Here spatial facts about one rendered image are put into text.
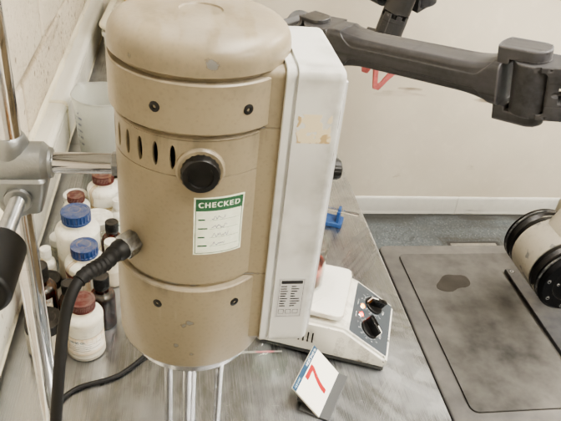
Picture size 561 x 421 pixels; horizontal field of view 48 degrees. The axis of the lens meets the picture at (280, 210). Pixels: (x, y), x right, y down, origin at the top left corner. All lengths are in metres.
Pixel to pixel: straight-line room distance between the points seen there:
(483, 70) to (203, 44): 0.66
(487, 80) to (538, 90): 0.07
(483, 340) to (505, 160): 1.28
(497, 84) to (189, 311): 0.64
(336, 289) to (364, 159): 1.65
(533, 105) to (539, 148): 1.97
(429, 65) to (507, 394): 0.89
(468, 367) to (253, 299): 1.24
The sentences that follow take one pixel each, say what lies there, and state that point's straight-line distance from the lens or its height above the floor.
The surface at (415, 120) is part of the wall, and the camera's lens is 2.58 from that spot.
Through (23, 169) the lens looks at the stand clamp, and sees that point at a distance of 0.39.
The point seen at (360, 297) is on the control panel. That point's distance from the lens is 1.02.
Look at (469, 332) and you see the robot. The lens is 1.72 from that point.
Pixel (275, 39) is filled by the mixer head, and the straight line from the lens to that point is 0.34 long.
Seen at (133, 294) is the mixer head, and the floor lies 1.19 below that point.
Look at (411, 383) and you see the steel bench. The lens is 1.00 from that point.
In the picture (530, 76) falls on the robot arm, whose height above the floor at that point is 1.19.
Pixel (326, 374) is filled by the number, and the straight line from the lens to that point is 0.96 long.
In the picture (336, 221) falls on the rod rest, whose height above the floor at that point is 0.76.
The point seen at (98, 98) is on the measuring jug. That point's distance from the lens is 1.49.
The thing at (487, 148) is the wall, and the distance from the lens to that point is 2.77.
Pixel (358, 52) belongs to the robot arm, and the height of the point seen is 1.14.
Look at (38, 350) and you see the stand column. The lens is 0.49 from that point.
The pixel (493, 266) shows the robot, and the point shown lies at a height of 0.37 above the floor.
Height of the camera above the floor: 1.47
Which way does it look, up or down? 33 degrees down
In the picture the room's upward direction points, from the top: 7 degrees clockwise
